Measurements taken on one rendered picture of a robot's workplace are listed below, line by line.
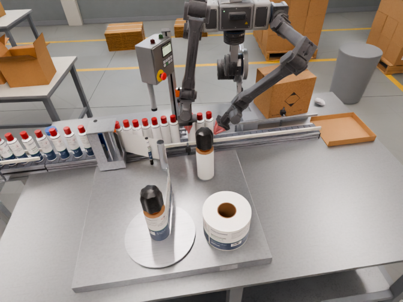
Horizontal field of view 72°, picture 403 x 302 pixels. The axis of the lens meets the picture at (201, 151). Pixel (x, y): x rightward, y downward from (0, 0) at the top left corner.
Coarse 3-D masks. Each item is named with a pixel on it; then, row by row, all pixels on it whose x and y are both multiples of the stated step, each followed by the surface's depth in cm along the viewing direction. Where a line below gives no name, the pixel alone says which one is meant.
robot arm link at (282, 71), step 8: (288, 56) 122; (280, 64) 130; (288, 64) 128; (272, 72) 134; (280, 72) 129; (288, 72) 127; (296, 72) 128; (264, 80) 137; (272, 80) 134; (248, 88) 147; (256, 88) 141; (264, 88) 139; (240, 96) 149; (248, 96) 146; (256, 96) 145; (240, 104) 152; (248, 104) 151
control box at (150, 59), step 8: (144, 40) 134; (160, 40) 133; (168, 40) 136; (136, 48) 130; (144, 48) 128; (152, 48) 128; (160, 48) 132; (144, 56) 131; (152, 56) 129; (160, 56) 134; (168, 56) 140; (144, 64) 134; (152, 64) 132; (160, 64) 136; (144, 72) 137; (152, 72) 135; (160, 72) 137; (168, 72) 144; (144, 80) 141; (152, 80) 138; (160, 80) 139
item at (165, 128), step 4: (164, 116) 154; (164, 120) 153; (160, 124) 156; (164, 124) 155; (168, 124) 156; (164, 128) 156; (168, 128) 157; (164, 132) 158; (168, 132) 159; (164, 136) 160; (168, 136) 160; (164, 140) 162; (168, 140) 162
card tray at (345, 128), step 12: (312, 120) 187; (324, 120) 187; (336, 120) 186; (348, 120) 186; (360, 120) 180; (324, 132) 177; (336, 132) 177; (348, 132) 176; (360, 132) 176; (372, 132) 170; (336, 144) 168
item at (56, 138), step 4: (52, 128) 149; (52, 132) 148; (56, 132) 150; (52, 136) 150; (56, 136) 151; (60, 136) 152; (52, 140) 151; (56, 140) 151; (60, 140) 153; (56, 144) 153; (60, 144) 154; (64, 144) 157; (56, 148) 155; (60, 148) 155; (64, 148) 157; (60, 152) 157; (64, 152) 158; (68, 152) 161; (60, 156) 160; (64, 156) 159; (68, 156) 161
